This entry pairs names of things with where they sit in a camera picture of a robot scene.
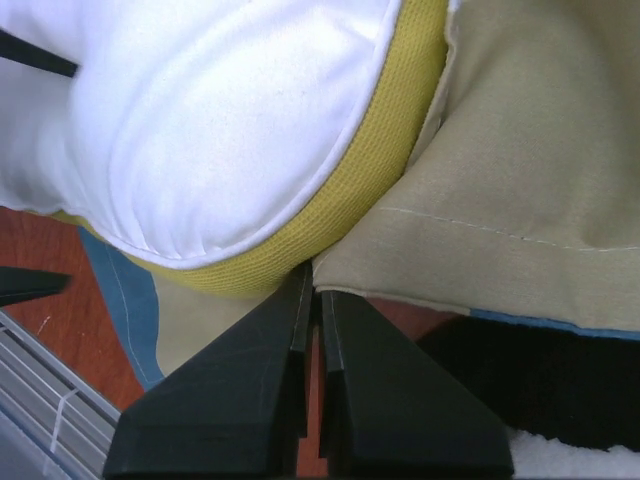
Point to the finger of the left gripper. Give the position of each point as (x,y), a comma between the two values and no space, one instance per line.
(20,285)
(20,51)

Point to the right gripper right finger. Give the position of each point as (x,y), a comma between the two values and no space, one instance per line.
(391,412)

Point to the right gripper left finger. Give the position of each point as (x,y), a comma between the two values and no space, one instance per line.
(235,410)

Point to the white pillow yellow edge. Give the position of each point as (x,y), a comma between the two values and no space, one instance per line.
(217,143)

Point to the beige blue patchwork pillowcase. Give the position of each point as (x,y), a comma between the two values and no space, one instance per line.
(520,199)

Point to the zebra print blanket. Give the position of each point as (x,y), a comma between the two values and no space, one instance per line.
(571,402)

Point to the aluminium rail frame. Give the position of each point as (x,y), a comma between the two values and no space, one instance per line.
(54,425)

